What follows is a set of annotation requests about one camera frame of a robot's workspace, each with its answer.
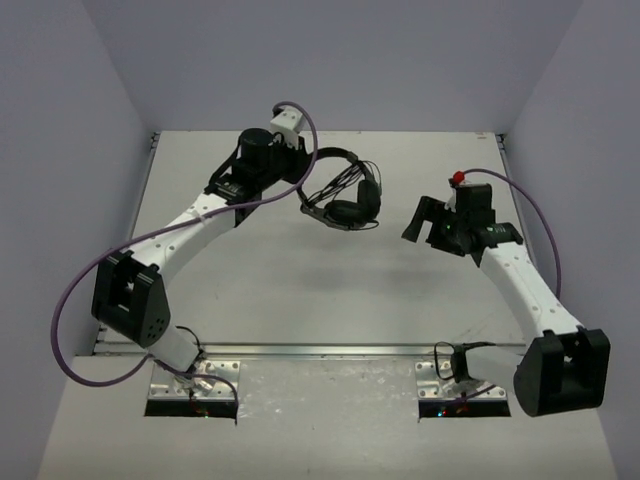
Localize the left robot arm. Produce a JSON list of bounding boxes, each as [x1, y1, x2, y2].
[[91, 127, 311, 372]]

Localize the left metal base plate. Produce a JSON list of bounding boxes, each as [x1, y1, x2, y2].
[[148, 359, 240, 403]]

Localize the metal base plate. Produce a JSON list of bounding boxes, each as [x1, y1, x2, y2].
[[414, 359, 507, 401], [148, 359, 240, 403]]

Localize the aluminium table front rail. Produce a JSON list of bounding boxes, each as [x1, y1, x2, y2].
[[92, 341, 531, 359]]

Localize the left base black wire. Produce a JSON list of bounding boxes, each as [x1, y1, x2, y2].
[[174, 327, 206, 371]]

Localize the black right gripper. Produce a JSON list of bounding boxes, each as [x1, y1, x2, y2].
[[403, 196, 468, 257]]

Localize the right base black wire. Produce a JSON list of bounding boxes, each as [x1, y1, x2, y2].
[[433, 341, 471, 384]]

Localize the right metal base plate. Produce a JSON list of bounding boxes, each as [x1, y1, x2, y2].
[[414, 359, 507, 401]]

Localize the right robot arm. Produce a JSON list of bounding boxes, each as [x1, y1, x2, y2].
[[402, 183, 611, 417]]

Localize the black headphones with cable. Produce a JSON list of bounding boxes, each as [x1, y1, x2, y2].
[[297, 147, 382, 232]]

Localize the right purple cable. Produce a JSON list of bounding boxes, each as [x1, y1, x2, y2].
[[464, 168, 562, 401]]

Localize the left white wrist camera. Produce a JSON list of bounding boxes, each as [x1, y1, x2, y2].
[[270, 106, 306, 144]]

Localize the base black wire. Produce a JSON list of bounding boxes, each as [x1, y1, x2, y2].
[[433, 341, 471, 384], [174, 327, 206, 371]]

